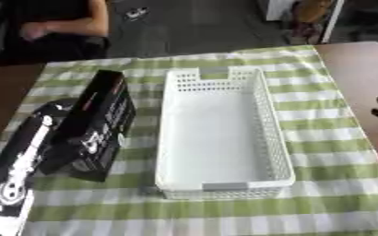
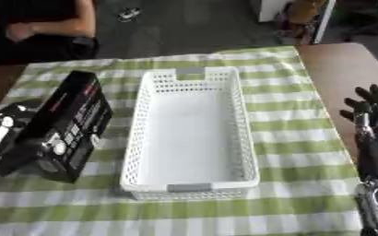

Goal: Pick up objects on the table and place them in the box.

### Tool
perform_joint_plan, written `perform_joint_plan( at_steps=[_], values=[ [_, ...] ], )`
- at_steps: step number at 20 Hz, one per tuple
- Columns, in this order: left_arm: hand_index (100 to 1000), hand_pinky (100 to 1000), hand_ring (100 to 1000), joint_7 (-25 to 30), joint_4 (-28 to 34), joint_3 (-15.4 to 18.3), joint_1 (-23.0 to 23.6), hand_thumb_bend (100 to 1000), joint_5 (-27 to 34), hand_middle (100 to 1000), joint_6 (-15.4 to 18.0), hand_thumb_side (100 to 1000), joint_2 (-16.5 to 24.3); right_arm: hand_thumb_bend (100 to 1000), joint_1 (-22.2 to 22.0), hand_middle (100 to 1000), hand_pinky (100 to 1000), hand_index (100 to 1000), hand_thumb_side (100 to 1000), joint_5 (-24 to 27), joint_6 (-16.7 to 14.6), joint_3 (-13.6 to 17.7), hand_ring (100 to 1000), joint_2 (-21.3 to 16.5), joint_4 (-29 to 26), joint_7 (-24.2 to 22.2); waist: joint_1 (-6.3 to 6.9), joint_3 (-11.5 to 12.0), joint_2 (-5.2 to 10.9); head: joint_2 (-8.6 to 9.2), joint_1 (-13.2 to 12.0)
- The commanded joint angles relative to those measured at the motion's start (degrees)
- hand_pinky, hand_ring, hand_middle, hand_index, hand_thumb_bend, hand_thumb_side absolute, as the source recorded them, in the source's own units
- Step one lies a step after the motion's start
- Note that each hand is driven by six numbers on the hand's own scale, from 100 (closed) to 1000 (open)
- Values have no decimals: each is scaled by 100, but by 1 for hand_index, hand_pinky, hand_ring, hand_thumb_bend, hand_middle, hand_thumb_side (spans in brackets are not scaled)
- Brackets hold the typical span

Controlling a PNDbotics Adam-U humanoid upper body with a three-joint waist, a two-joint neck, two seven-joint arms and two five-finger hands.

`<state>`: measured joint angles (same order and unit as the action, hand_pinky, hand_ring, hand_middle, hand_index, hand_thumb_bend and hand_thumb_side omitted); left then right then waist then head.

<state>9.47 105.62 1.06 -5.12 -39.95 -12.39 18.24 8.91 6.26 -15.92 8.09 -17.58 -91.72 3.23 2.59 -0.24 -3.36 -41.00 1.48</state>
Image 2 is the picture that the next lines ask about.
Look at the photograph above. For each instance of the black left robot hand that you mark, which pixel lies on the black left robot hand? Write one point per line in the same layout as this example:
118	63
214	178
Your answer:
1	135

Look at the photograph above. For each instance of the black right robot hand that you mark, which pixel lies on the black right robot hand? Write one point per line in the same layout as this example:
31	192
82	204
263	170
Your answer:
370	132

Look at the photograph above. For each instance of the black printed cardboard box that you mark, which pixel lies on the black printed cardboard box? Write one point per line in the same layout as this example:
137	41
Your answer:
68	123

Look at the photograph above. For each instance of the person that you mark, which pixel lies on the person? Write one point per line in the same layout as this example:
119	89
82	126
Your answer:
36	30

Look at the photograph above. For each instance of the white cabinet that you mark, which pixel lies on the white cabinet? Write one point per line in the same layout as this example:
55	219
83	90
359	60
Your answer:
294	18

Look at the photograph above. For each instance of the black and white shoe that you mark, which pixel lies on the black and white shoe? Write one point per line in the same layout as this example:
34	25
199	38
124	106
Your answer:
128	14

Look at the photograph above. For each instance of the white perforated plastic basket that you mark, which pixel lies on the white perforated plastic basket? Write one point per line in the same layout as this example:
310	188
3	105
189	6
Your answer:
189	129

